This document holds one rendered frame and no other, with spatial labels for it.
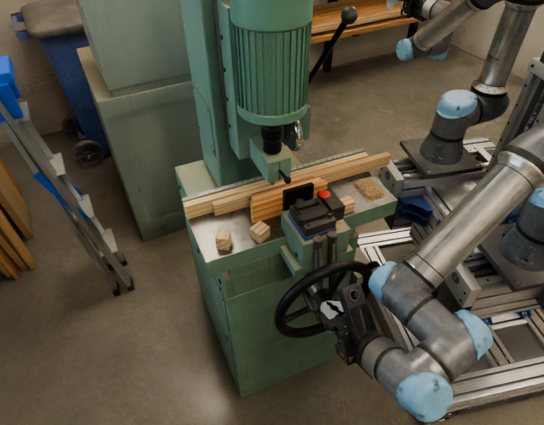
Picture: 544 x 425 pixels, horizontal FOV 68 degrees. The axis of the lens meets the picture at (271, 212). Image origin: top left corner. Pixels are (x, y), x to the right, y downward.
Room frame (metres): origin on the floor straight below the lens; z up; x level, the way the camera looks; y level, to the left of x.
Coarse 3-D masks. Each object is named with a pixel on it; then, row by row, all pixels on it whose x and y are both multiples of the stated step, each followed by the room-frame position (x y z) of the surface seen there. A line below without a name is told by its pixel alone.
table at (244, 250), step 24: (336, 192) 0.94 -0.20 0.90; (216, 216) 0.84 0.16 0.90; (240, 216) 0.84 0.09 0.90; (360, 216) 0.85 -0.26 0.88; (384, 216) 0.89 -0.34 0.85; (240, 240) 0.74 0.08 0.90; (264, 240) 0.74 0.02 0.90; (216, 264) 0.68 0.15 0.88; (240, 264) 0.70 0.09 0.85; (288, 264) 0.69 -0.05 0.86; (312, 264) 0.68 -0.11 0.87
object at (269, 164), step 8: (256, 136) 0.99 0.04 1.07; (256, 144) 0.95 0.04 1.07; (256, 152) 0.93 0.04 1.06; (264, 152) 0.91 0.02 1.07; (280, 152) 0.91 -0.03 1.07; (256, 160) 0.93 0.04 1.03; (264, 160) 0.88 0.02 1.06; (272, 160) 0.87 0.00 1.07; (280, 160) 0.88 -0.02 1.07; (288, 160) 0.88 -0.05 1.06; (264, 168) 0.88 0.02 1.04; (272, 168) 0.87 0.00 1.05; (280, 168) 0.87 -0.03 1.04; (288, 168) 0.88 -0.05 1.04; (264, 176) 0.88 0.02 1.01; (272, 176) 0.87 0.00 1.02; (280, 176) 0.88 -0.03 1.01
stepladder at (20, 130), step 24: (0, 72) 1.23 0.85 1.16; (0, 96) 1.19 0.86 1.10; (0, 120) 1.18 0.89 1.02; (24, 120) 1.23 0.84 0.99; (24, 144) 1.18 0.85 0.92; (48, 168) 1.20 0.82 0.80; (48, 192) 1.19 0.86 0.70; (72, 192) 1.35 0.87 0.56; (72, 216) 1.23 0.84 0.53; (96, 240) 1.21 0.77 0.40; (96, 264) 1.20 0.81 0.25; (120, 264) 1.27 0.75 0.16
